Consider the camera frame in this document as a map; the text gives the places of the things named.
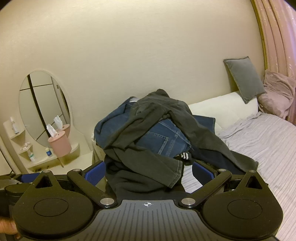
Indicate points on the pink pillow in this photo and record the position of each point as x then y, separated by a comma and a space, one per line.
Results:
277, 92

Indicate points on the dark grey pants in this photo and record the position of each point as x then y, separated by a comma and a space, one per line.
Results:
157, 106

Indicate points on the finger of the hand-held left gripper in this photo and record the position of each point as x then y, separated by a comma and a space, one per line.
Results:
26, 178

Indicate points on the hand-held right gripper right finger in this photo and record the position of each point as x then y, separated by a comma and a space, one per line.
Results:
203, 172

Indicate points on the oval mirror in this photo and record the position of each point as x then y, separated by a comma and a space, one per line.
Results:
39, 104

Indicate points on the small white bottle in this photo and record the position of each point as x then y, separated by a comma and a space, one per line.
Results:
32, 157

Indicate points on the small bottle with blue label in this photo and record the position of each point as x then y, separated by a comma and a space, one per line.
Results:
48, 152

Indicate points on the striped white bed sheet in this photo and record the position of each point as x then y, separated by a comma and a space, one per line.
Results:
266, 150

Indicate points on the pink tissue holder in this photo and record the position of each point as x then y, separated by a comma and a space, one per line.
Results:
60, 143

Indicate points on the blue jeans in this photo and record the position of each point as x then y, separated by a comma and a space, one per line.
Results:
159, 139

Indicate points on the white spray bottle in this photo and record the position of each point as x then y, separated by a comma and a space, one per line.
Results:
15, 126

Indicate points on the small clear glass item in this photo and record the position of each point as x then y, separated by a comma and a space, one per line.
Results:
26, 146

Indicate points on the white pillow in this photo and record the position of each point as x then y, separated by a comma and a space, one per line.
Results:
222, 106

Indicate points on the cream vanity shelf unit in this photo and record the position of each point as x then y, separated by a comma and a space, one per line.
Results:
79, 160

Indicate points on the person's left hand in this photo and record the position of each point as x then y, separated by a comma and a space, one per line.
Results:
7, 226

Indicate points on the black garment with white stripes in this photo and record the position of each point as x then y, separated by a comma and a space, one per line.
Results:
215, 160

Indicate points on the dark blue denim garment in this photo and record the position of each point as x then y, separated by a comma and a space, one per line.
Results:
111, 125

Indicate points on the grey pillow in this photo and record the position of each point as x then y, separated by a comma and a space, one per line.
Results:
245, 78

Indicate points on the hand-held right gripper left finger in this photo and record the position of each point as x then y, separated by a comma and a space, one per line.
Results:
94, 173

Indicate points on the white tissue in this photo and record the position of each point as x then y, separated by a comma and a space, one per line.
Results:
52, 131

